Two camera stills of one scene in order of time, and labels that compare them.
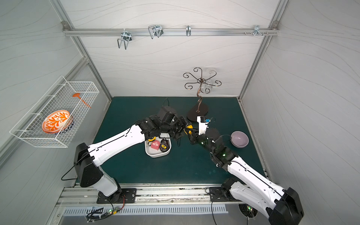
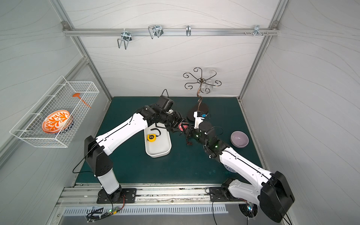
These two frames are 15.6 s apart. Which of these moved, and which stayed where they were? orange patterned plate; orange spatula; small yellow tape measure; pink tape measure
Moved: pink tape measure
Stayed: orange patterned plate; orange spatula; small yellow tape measure
